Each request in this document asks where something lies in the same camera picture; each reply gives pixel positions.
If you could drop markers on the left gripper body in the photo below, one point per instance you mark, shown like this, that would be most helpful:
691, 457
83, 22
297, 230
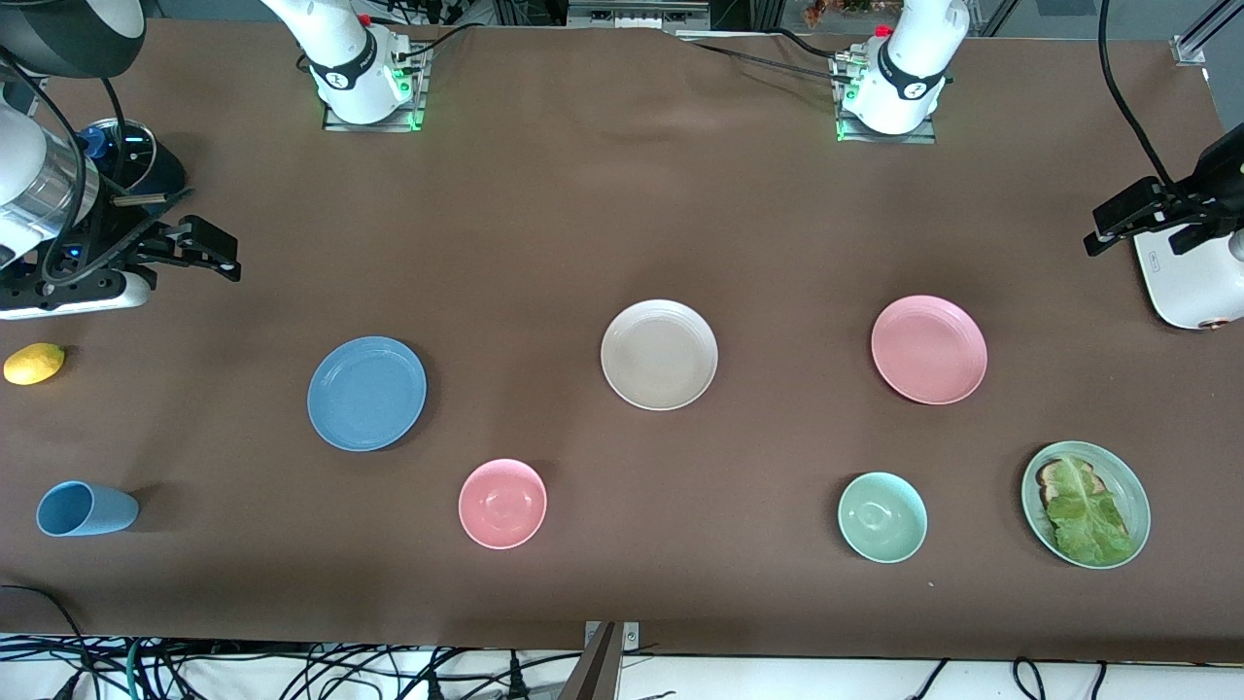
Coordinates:
1211, 184

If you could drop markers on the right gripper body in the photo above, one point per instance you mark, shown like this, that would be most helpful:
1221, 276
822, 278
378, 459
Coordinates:
100, 236

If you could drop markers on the blue plate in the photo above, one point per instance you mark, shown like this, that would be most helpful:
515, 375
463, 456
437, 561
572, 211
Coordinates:
366, 394

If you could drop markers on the pink plate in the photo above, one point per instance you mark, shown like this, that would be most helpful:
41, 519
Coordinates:
928, 350

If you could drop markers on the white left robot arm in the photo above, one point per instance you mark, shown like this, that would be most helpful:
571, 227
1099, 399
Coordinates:
909, 68

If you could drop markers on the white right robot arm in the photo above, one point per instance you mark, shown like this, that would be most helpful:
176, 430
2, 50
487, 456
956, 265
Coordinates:
340, 58

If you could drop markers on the white appliance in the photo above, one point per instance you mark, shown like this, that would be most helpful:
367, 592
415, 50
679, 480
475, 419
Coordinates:
1181, 287

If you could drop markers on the dark blue saucepan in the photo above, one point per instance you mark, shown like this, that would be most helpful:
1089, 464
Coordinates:
165, 175

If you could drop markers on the yellow lemon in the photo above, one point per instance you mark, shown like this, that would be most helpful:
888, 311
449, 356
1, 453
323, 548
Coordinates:
34, 364

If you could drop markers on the glass lid with blue knob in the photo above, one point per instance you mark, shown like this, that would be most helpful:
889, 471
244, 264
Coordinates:
131, 156

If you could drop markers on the blue cup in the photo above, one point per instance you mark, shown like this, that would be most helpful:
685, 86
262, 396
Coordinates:
87, 508

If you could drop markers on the green plate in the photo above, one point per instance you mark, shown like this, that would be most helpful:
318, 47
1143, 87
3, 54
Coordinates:
1129, 486

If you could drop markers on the toasted bread slice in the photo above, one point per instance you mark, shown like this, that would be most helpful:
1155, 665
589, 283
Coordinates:
1048, 476

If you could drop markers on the green lettuce leaf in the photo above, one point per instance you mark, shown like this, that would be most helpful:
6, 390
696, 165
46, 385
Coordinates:
1084, 515

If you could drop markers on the orange dried plant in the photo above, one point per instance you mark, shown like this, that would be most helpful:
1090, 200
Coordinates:
836, 10

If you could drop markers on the pink bowl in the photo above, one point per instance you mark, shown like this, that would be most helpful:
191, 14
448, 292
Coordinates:
502, 504

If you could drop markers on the green bowl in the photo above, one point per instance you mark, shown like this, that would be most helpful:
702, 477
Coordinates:
882, 517

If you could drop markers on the beige plate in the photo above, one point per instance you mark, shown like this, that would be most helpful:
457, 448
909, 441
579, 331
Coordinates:
659, 355

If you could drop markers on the dark metal pole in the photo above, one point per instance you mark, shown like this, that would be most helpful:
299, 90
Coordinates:
595, 671

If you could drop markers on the silver aluminium frame profile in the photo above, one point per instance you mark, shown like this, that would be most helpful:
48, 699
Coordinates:
1191, 49

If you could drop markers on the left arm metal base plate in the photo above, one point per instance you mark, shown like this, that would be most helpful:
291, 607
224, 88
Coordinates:
923, 136

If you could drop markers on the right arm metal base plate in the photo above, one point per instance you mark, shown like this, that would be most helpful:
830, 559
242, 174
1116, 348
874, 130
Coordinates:
420, 92

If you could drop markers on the silver metal frame bar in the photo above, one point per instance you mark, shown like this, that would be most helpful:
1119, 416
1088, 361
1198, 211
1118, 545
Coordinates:
632, 17

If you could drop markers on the metal table clamp bracket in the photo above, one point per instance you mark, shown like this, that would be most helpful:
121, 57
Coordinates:
632, 637

